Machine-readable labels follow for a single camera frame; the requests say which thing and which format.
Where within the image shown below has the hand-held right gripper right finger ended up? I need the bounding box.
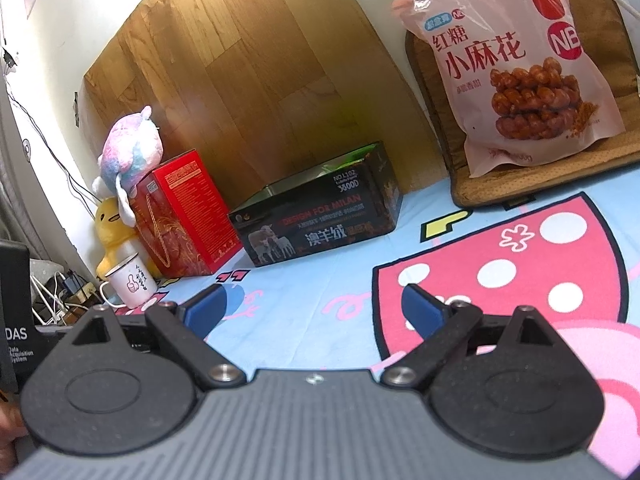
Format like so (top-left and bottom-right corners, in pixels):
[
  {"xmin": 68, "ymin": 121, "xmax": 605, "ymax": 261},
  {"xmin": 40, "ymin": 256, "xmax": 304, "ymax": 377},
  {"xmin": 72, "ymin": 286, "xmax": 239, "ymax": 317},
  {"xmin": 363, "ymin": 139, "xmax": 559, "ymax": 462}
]
[{"xmin": 381, "ymin": 283, "xmax": 558, "ymax": 390}]

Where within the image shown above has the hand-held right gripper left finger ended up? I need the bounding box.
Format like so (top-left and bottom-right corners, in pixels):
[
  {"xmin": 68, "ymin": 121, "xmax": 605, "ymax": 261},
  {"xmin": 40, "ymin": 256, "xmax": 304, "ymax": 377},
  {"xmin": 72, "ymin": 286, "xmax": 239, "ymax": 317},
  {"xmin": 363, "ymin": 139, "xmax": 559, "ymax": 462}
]
[{"xmin": 70, "ymin": 284, "xmax": 247, "ymax": 391}]

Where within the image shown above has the black cardboard box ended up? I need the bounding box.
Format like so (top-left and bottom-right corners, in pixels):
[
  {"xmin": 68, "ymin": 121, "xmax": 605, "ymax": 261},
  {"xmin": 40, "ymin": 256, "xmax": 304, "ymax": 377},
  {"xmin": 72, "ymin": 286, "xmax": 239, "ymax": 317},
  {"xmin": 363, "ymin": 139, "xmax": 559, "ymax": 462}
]
[{"xmin": 227, "ymin": 140, "xmax": 404, "ymax": 268}]

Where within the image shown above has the beige power strip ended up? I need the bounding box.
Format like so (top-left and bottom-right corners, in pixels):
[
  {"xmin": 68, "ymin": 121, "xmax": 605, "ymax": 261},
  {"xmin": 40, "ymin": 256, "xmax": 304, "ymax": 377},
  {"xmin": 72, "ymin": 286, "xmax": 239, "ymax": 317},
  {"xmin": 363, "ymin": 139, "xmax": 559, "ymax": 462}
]
[{"xmin": 69, "ymin": 282, "xmax": 100, "ymax": 307}]

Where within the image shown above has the white enamel mug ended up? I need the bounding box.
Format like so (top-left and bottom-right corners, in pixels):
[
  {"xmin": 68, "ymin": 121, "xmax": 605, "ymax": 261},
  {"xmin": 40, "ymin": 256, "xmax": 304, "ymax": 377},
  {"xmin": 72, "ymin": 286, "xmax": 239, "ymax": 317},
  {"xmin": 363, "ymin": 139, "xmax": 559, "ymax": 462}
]
[{"xmin": 99, "ymin": 253, "xmax": 157, "ymax": 310}]

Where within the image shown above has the red gift box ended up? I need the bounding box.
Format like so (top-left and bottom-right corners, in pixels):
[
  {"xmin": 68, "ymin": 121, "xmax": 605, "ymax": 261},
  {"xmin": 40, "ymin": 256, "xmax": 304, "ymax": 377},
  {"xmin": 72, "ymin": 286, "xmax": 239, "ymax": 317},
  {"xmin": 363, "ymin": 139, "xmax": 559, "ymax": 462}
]
[{"xmin": 130, "ymin": 148, "xmax": 244, "ymax": 279}]

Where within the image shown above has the cartoon printed blanket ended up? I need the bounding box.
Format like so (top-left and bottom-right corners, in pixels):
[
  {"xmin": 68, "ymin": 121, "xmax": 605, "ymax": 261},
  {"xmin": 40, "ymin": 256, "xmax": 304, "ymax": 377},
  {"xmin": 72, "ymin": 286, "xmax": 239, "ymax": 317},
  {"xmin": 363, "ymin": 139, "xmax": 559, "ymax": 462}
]
[{"xmin": 106, "ymin": 166, "xmax": 640, "ymax": 480}]

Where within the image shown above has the yellow plush toy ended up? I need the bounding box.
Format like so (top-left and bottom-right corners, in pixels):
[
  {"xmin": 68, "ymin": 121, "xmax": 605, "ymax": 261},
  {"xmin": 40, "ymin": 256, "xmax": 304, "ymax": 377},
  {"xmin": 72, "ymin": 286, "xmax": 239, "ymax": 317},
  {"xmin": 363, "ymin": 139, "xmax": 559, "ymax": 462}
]
[{"xmin": 94, "ymin": 197, "xmax": 162, "ymax": 282}]

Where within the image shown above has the pastel pink blue plush toy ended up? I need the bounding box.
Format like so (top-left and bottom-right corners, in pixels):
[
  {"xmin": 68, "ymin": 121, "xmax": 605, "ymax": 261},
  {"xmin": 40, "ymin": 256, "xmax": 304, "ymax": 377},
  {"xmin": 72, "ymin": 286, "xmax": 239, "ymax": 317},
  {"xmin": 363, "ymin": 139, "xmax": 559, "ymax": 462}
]
[{"xmin": 92, "ymin": 104, "xmax": 164, "ymax": 227}]

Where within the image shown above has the wooden board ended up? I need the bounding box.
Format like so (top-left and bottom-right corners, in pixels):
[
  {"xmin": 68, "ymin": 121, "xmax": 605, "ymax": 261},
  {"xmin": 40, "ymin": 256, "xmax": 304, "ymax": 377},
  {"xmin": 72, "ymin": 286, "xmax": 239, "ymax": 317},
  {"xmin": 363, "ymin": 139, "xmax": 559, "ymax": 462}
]
[{"xmin": 82, "ymin": 0, "xmax": 447, "ymax": 212}]

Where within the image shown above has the large pink snack bag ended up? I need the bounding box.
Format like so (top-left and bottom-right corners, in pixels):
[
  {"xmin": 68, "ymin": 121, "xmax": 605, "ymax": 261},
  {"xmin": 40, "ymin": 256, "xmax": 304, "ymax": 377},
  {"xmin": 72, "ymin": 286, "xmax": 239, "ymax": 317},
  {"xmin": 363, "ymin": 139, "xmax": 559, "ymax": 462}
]
[{"xmin": 391, "ymin": 0, "xmax": 629, "ymax": 179}]

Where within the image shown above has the brown seat cushion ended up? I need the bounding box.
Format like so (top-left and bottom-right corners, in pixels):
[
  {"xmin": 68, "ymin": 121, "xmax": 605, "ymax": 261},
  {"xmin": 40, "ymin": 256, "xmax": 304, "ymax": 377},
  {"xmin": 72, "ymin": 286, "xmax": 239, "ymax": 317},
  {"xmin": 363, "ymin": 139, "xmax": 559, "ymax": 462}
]
[{"xmin": 404, "ymin": 0, "xmax": 640, "ymax": 209}]

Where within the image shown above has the black wall cable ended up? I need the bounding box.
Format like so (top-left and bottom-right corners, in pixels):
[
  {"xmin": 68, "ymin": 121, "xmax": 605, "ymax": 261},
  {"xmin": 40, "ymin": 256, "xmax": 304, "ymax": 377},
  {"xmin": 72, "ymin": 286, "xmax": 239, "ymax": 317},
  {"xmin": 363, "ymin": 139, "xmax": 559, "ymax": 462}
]
[{"xmin": 0, "ymin": 44, "xmax": 98, "ymax": 202}]

